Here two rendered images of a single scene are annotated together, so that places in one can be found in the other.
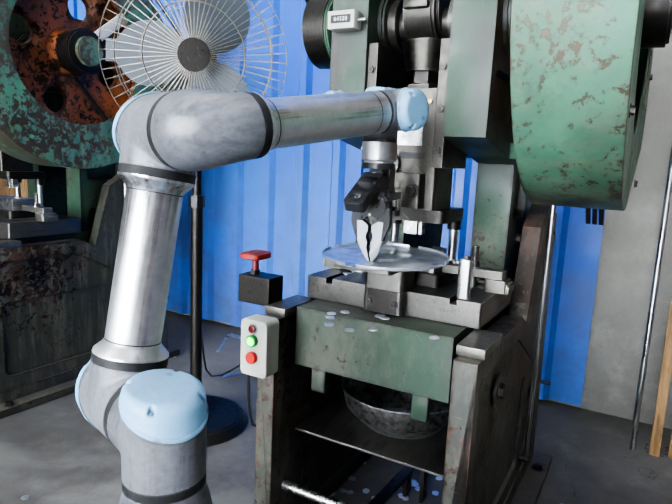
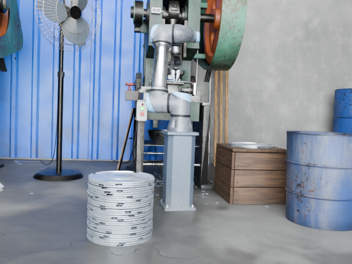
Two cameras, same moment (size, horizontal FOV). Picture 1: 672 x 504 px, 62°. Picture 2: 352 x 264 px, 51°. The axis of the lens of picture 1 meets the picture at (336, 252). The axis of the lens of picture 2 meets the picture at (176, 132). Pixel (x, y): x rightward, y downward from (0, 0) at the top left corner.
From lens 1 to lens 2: 1.91 m
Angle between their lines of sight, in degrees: 38
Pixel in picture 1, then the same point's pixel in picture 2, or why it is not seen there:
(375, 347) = not seen: hidden behind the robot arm
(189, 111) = (184, 29)
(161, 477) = (188, 110)
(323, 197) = (68, 85)
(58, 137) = not seen: outside the picture
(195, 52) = (76, 11)
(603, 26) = (239, 22)
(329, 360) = (160, 116)
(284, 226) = (45, 100)
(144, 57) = (52, 10)
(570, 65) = (232, 30)
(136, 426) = (184, 98)
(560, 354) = not seen: hidden behind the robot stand
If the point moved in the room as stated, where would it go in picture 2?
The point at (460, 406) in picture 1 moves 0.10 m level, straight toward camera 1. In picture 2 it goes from (206, 118) to (212, 118)
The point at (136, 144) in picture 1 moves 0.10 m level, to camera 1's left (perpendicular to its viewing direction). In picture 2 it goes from (165, 35) to (151, 33)
